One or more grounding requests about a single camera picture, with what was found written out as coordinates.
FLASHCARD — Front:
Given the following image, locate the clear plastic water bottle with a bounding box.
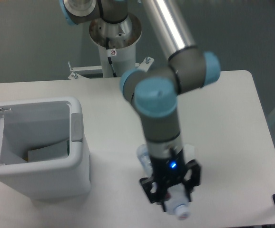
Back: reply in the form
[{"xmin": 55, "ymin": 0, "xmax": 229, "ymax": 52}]
[{"xmin": 136, "ymin": 144, "xmax": 190, "ymax": 220}]

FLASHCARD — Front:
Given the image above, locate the white pedestal base bracket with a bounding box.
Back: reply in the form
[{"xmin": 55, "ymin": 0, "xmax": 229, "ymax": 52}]
[{"xmin": 68, "ymin": 62, "xmax": 103, "ymax": 80}]

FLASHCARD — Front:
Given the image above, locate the white plastic wrapper bag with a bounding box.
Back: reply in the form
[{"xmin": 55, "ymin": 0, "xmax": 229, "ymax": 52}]
[{"xmin": 183, "ymin": 144, "xmax": 196, "ymax": 162}]

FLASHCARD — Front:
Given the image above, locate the white plastic trash can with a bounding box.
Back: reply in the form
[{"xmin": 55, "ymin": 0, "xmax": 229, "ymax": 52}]
[{"xmin": 0, "ymin": 97, "xmax": 91, "ymax": 200}]

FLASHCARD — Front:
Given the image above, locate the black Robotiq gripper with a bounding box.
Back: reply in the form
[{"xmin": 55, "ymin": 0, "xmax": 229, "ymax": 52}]
[{"xmin": 139, "ymin": 149, "xmax": 201, "ymax": 212}]

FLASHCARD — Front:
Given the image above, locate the white bracket with bolt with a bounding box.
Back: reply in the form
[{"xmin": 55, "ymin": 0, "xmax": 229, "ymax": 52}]
[{"xmin": 135, "ymin": 56, "xmax": 155, "ymax": 72}]

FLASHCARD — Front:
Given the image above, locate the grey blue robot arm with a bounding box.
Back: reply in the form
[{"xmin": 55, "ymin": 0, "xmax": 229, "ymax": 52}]
[{"xmin": 59, "ymin": 0, "xmax": 221, "ymax": 214}]

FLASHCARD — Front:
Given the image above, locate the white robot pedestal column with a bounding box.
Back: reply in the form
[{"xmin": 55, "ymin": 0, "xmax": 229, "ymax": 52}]
[{"xmin": 89, "ymin": 13, "xmax": 142, "ymax": 78}]

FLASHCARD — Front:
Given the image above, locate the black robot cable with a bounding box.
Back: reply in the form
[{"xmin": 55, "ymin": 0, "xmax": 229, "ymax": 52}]
[{"xmin": 105, "ymin": 37, "xmax": 118, "ymax": 78}]

